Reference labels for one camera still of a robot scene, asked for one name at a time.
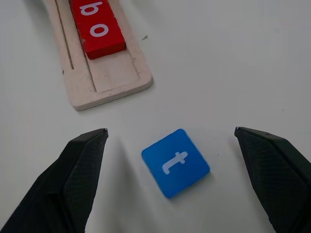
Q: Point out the red tile letter b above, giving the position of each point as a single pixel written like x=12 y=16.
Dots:
x=82 y=17

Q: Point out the wooden tile rack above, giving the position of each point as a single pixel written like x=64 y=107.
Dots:
x=114 y=77

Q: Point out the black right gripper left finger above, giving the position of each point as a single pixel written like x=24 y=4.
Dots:
x=60 y=184

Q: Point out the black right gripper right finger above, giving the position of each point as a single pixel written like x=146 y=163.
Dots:
x=274 y=174

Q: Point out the blue tile letter t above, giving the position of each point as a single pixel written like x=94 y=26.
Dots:
x=179 y=174

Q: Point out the red tile letter o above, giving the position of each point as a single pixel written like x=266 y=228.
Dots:
x=107 y=43

